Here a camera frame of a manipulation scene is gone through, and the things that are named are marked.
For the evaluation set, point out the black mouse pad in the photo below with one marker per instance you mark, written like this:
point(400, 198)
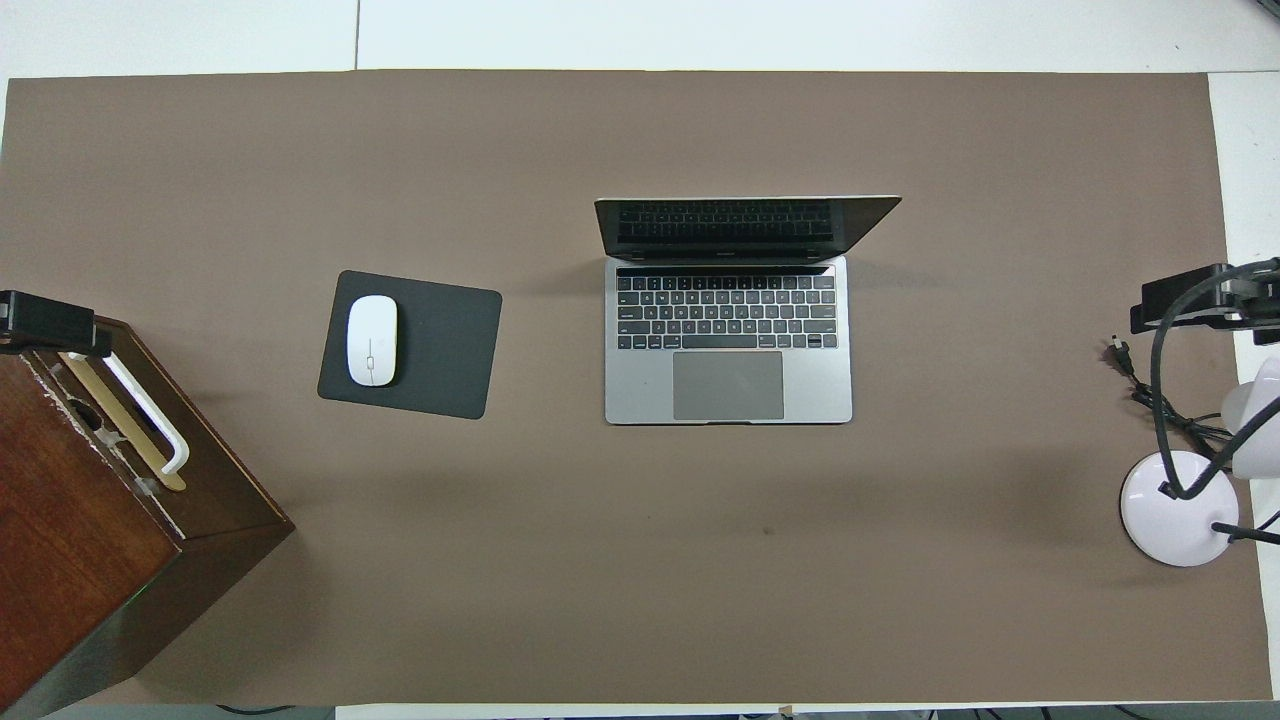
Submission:
point(445, 345)

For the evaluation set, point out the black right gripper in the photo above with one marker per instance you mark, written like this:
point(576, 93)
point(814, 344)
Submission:
point(1270, 325)

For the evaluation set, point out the brown table mat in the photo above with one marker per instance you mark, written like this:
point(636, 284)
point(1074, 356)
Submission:
point(640, 580)

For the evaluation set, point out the white desk lamp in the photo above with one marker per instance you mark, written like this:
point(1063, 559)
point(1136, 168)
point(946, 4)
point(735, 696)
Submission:
point(1175, 520)

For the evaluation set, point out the white computer mouse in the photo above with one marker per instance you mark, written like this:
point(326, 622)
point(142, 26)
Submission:
point(372, 340)

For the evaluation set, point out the silver laptop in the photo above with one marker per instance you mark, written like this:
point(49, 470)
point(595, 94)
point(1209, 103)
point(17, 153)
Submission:
point(760, 385)

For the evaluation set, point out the brown wooden box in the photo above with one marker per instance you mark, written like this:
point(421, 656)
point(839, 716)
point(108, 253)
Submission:
point(70, 500)

